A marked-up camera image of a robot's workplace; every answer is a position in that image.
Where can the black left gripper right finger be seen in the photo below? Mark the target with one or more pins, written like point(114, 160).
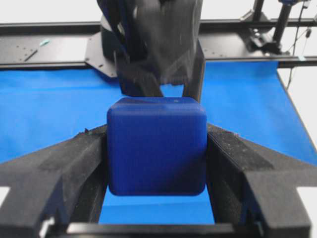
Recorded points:
point(252, 185)

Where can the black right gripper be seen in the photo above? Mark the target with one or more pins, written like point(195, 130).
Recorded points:
point(161, 40)

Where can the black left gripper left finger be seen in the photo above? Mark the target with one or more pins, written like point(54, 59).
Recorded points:
point(63, 183)

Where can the blue cube block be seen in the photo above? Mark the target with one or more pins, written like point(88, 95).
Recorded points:
point(156, 147)

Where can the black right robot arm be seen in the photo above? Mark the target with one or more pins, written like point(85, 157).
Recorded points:
point(111, 29)

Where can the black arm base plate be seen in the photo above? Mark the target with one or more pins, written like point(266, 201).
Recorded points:
point(95, 58)

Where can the black camera stand post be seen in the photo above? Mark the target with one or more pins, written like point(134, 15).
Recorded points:
point(272, 29)

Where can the black aluminium frame rail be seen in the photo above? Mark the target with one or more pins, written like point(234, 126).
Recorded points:
point(63, 45)

